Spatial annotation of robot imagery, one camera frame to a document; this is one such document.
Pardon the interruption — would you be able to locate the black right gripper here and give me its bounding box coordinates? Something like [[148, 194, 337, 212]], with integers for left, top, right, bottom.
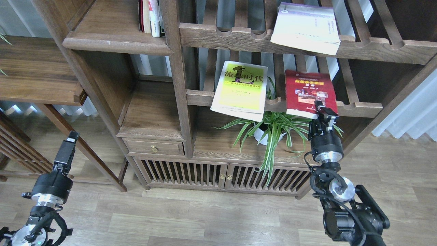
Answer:
[[308, 100, 344, 163]]

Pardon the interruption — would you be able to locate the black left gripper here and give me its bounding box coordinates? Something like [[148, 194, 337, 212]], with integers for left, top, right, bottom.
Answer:
[[22, 131, 80, 205]]

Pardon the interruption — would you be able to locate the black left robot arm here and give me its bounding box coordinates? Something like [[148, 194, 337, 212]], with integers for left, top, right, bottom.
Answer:
[[1, 131, 79, 246]]

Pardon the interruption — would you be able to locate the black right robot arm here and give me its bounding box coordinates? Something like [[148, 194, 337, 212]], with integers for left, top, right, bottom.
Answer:
[[308, 100, 390, 246]]

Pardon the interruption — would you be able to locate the spider plant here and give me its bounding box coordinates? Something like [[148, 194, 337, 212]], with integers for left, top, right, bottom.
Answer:
[[213, 77, 344, 185]]

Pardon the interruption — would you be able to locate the white plant pot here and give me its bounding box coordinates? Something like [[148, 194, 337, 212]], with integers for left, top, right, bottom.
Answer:
[[253, 124, 269, 146]]

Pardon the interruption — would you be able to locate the white curtain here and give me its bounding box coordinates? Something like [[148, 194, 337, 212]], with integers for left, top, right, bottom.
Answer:
[[372, 70, 437, 141]]

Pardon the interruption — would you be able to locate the white purple book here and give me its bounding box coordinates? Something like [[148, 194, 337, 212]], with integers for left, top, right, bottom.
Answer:
[[270, 2, 340, 56]]

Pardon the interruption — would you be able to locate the brass drawer knob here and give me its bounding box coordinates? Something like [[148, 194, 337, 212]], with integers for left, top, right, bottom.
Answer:
[[151, 145, 158, 153]]

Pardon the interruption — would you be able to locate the wooden side table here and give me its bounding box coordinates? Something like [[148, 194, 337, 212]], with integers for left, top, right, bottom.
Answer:
[[0, 36, 128, 192]]

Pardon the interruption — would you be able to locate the yellow green book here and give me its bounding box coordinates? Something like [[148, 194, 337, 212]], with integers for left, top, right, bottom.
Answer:
[[210, 61, 268, 122]]

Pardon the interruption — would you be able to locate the dark wooden bookshelf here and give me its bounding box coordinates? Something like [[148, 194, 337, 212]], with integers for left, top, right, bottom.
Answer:
[[32, 0, 436, 199]]

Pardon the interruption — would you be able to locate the upright white book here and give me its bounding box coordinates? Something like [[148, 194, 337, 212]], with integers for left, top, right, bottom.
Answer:
[[148, 0, 161, 38]]

